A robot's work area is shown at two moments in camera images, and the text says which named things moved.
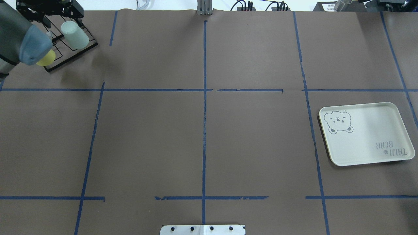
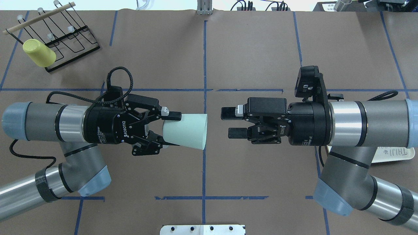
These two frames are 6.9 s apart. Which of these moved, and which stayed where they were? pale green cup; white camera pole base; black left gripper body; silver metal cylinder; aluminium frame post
Moved: pale green cup; black left gripper body
Stayed: silver metal cylinder; white camera pole base; aluminium frame post
